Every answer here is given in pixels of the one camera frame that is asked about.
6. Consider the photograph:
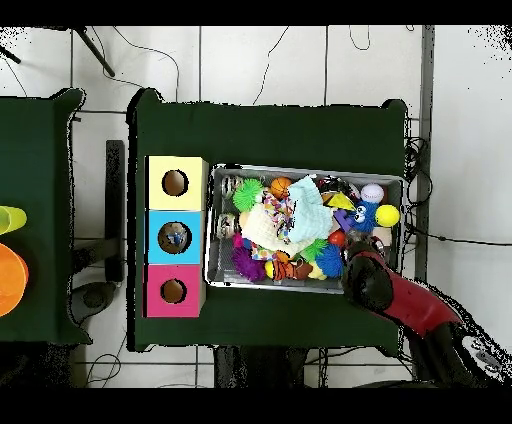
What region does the small blue spiky ball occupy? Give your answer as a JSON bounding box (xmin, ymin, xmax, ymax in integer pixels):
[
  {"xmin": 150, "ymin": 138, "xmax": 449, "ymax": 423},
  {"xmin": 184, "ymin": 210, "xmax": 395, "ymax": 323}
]
[{"xmin": 314, "ymin": 243, "xmax": 346, "ymax": 279}]

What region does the grey floor rail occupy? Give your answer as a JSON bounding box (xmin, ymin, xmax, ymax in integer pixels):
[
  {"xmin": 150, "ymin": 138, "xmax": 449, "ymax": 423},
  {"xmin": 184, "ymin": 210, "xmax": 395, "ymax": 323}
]
[{"xmin": 411, "ymin": 25, "xmax": 436, "ymax": 281}]

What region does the white toy baseball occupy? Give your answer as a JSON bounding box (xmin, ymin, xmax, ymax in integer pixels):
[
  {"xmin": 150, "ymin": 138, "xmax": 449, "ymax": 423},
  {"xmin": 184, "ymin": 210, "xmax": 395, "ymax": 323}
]
[{"xmin": 360, "ymin": 182, "xmax": 385, "ymax": 204}]

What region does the cream waffle cloth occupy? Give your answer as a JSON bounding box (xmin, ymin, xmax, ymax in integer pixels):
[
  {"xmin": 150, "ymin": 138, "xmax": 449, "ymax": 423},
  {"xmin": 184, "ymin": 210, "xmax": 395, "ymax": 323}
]
[{"xmin": 239, "ymin": 203, "xmax": 317, "ymax": 257}]

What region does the black cable with connector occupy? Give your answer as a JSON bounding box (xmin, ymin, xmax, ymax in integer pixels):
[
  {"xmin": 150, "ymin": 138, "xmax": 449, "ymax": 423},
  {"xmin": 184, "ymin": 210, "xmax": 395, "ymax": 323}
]
[{"xmin": 402, "ymin": 221, "xmax": 512, "ymax": 247}]

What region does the black upright panel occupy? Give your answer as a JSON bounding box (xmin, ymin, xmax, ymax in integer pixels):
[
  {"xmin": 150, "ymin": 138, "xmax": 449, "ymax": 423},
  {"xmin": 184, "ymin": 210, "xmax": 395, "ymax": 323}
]
[{"xmin": 104, "ymin": 139, "xmax": 126, "ymax": 283}]

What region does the yellow cheese wedge toy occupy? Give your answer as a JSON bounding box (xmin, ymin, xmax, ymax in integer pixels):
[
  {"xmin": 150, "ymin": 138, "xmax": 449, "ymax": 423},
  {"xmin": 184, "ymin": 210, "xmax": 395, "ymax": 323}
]
[{"xmin": 323, "ymin": 191, "xmax": 356, "ymax": 212}]

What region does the black cable bundle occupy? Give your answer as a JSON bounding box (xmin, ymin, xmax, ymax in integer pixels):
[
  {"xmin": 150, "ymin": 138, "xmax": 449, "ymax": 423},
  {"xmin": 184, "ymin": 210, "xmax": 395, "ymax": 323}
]
[{"xmin": 402, "ymin": 135, "xmax": 434, "ymax": 209}]

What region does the short black tripod leg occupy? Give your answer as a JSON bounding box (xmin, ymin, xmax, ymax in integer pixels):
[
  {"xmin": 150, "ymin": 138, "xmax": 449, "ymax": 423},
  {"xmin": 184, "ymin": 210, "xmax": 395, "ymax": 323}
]
[{"xmin": 0, "ymin": 43, "xmax": 22, "ymax": 64}]

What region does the orange toy basketball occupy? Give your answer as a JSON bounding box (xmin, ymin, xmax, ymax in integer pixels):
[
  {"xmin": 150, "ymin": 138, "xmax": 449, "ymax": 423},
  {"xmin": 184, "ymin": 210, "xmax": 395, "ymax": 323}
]
[{"xmin": 270, "ymin": 176, "xmax": 294, "ymax": 200}]

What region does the crushed clear bottle blue label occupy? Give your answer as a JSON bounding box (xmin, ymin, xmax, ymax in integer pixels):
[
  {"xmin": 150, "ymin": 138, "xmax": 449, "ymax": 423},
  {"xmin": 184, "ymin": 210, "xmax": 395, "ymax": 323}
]
[{"xmin": 167, "ymin": 223, "xmax": 192, "ymax": 249}]

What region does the shallow mesh bin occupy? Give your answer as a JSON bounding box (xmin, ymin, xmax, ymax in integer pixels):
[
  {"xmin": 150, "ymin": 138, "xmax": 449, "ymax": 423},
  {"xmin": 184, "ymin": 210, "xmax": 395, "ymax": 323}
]
[{"xmin": 204, "ymin": 162, "xmax": 404, "ymax": 297}]

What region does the green spiky ball toy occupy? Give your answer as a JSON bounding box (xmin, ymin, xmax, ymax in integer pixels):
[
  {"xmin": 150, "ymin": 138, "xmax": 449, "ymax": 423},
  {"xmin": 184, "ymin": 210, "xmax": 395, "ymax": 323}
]
[{"xmin": 232, "ymin": 178, "xmax": 265, "ymax": 212}]

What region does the thin black cable loop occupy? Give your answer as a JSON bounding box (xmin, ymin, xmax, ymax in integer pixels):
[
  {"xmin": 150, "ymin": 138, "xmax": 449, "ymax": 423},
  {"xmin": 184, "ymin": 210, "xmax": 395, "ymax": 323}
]
[{"xmin": 348, "ymin": 26, "xmax": 372, "ymax": 52}]

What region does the multicolour patterned fabric bow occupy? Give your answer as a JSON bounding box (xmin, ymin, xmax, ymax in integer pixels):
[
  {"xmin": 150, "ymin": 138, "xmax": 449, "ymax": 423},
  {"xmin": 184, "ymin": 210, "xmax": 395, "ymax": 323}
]
[{"xmin": 261, "ymin": 193, "xmax": 297, "ymax": 243}]

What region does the dark green tablecloth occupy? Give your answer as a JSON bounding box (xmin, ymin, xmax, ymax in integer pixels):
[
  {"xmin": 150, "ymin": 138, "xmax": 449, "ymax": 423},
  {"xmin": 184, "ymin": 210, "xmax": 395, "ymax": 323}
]
[
  {"xmin": 126, "ymin": 87, "xmax": 409, "ymax": 357},
  {"xmin": 0, "ymin": 88, "xmax": 93, "ymax": 346}
]

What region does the wooden box with three holes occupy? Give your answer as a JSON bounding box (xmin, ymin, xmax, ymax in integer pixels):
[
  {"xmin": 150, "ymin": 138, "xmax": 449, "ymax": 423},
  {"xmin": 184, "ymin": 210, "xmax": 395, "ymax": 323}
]
[{"xmin": 142, "ymin": 154, "xmax": 209, "ymax": 320}]

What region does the purple spiky ball toy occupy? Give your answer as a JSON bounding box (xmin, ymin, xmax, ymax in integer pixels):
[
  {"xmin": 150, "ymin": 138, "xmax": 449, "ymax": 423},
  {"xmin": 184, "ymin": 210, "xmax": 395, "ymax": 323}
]
[{"xmin": 230, "ymin": 246, "xmax": 268, "ymax": 284}]

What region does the orange plastic bowl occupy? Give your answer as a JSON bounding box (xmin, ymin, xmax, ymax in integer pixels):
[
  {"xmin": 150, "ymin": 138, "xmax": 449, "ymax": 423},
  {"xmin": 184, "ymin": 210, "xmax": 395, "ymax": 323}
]
[{"xmin": 0, "ymin": 242, "xmax": 30, "ymax": 318}]

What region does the mint waffle cloth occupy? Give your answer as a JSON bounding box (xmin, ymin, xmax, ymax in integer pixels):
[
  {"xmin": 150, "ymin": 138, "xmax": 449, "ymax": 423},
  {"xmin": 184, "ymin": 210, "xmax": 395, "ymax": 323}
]
[{"xmin": 287, "ymin": 174, "xmax": 335, "ymax": 244}]

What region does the blue spiky ball with eyes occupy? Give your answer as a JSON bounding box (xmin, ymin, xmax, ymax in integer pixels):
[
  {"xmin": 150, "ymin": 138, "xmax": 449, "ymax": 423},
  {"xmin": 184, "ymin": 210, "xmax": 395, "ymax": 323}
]
[{"xmin": 346, "ymin": 200, "xmax": 379, "ymax": 234}]

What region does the long black tripod leg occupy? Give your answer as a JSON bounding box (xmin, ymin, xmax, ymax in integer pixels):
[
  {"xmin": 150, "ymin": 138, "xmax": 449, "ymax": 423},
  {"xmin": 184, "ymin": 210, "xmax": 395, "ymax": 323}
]
[{"xmin": 73, "ymin": 26, "xmax": 116, "ymax": 78}]

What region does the grey rounded base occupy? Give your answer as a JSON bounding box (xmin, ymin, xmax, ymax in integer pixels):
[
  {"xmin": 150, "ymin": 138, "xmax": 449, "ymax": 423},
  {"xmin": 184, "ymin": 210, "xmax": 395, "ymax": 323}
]
[{"xmin": 69, "ymin": 280, "xmax": 118, "ymax": 326}]

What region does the yellow plastic ball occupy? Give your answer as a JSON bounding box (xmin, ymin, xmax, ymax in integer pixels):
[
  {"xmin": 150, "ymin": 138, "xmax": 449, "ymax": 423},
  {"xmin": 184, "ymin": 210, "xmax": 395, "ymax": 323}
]
[{"xmin": 374, "ymin": 204, "xmax": 401, "ymax": 228}]

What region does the thin black floor cable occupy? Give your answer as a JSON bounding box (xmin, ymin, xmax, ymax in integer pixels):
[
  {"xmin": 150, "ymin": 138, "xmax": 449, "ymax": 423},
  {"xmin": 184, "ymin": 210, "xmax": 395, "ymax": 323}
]
[
  {"xmin": 252, "ymin": 26, "xmax": 291, "ymax": 106},
  {"xmin": 88, "ymin": 26, "xmax": 180, "ymax": 102}
]

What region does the yellow-green plastic cup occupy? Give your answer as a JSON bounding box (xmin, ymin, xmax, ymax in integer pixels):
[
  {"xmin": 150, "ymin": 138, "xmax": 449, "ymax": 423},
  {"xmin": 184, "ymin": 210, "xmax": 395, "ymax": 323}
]
[{"xmin": 0, "ymin": 205, "xmax": 28, "ymax": 236}]

